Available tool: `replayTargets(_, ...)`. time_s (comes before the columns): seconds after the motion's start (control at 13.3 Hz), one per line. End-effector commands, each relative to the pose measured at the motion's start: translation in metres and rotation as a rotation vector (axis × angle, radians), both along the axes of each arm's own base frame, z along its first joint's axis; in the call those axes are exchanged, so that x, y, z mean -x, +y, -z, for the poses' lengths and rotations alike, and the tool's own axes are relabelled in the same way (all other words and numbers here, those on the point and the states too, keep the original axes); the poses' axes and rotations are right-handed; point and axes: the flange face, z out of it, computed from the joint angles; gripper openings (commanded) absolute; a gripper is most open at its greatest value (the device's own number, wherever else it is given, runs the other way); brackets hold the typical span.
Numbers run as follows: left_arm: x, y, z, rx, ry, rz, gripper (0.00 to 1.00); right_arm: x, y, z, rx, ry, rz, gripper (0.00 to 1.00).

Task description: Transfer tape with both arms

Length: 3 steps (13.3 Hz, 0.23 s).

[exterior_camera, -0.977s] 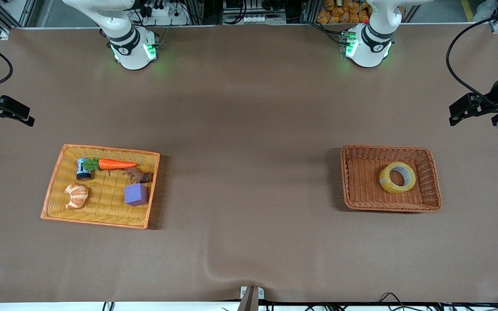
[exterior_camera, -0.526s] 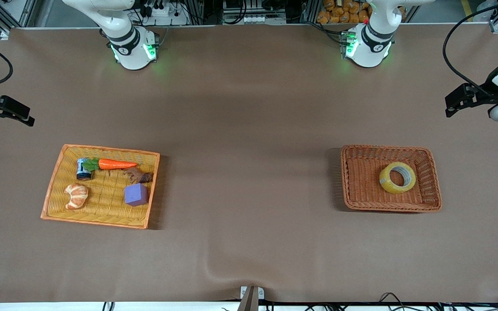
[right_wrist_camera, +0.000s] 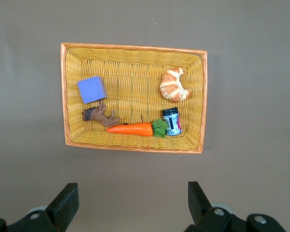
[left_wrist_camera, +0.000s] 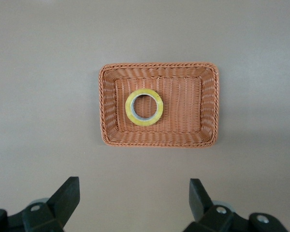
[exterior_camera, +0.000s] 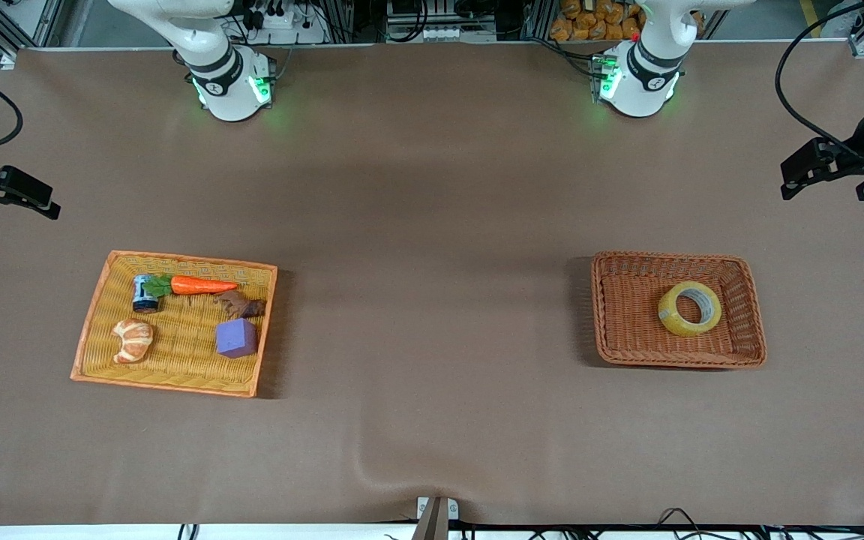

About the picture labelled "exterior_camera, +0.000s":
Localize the yellow tape roll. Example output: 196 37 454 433
658 281 723 338

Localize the small blue can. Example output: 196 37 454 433
132 274 161 314

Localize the toy croissant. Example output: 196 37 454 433
112 319 155 365

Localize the orange toy carrot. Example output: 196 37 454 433
143 274 239 299

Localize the brown wicker basket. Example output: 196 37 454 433
591 251 767 370

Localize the yellow wicker tray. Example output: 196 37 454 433
70 250 278 398

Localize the brown toy piece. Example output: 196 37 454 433
214 289 268 319

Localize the purple foam cube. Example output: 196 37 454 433
215 318 258 359

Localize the bag of orange snacks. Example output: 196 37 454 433
550 0 644 43

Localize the white power strip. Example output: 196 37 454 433
246 0 328 44

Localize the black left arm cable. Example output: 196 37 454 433
774 0 864 155

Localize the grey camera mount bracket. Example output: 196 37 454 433
411 495 460 540

